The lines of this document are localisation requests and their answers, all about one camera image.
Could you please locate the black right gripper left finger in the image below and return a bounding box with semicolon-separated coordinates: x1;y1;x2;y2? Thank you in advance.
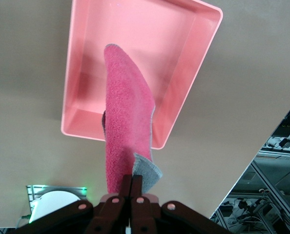
13;174;134;234

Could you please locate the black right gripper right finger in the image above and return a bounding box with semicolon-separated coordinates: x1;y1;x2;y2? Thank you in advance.
131;175;230;234

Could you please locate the grey and pink cloth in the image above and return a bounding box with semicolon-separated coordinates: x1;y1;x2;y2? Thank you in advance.
101;43;164;196

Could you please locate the pink plastic bin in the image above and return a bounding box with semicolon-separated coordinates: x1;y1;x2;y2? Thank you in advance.
60;0;225;150

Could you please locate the aluminium frame rack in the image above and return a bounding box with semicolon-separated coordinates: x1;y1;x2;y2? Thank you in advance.
209;95;290;234

